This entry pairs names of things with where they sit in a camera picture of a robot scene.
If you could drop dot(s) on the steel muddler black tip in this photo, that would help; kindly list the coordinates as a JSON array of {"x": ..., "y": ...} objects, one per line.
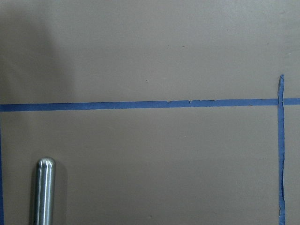
[{"x": 42, "y": 192}]

